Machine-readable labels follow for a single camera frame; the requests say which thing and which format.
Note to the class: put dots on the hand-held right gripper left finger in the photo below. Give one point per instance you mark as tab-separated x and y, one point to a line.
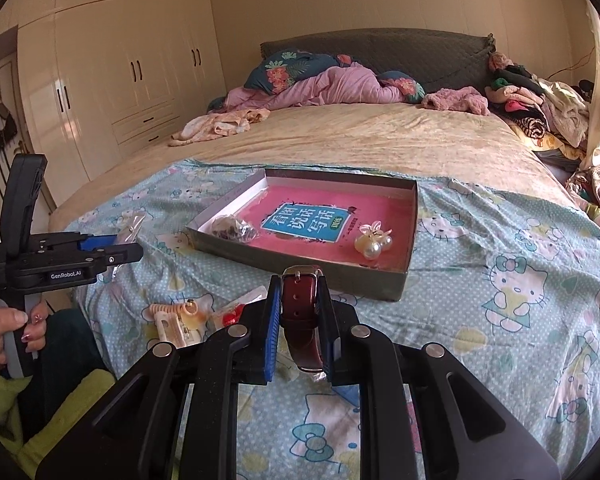
272	332

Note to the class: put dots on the large floral pillow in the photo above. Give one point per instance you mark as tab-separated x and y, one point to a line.
280	70

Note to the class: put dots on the person's left hand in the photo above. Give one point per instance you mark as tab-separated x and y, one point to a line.
0	322

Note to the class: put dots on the shallow cardboard box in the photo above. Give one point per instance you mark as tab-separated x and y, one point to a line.
360	281

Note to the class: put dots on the grey quilted headboard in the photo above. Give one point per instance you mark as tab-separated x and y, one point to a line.
430	55

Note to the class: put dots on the pile of mixed clothes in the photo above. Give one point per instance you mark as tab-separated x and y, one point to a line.
530	100

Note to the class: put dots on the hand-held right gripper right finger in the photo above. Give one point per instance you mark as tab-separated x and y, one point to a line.
329	355

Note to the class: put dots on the small clear plastic packet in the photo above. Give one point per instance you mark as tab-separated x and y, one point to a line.
130	230

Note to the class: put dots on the small floral pillow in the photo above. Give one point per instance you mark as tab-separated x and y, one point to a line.
405	86

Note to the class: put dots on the pink quilt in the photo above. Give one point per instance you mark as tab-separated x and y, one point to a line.
340	87

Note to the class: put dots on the person's dark trouser leg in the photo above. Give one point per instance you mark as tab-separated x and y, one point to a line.
70	345

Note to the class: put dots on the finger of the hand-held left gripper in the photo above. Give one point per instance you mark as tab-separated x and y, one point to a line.
122	256
94	243

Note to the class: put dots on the cartoon cat printed blanket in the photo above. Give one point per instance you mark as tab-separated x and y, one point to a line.
480	310

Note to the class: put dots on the bag of dark beads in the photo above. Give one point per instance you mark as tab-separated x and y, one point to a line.
234	230

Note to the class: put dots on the pink fluffy garment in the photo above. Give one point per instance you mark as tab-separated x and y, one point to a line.
455	100

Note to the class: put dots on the pink book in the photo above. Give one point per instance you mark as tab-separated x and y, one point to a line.
385	210

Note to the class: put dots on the pale pink crumpled clothes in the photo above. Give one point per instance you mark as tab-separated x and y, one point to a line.
215	125

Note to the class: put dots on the red ball earrings packet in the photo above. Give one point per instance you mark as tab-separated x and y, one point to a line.
230	316

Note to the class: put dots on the pearl bow hair ornament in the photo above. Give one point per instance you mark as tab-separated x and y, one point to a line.
372	242

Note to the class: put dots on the cream wardrobe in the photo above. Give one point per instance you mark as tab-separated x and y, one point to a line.
105	60

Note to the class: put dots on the teal cloth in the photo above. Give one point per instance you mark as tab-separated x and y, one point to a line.
215	105

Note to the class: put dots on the bed with beige sheet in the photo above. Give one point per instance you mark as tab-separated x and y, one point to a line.
355	130

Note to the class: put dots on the white hair claw clip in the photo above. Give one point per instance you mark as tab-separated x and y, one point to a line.
172	334

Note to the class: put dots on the orange spiral hair clip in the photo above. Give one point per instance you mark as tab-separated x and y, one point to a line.
176	308

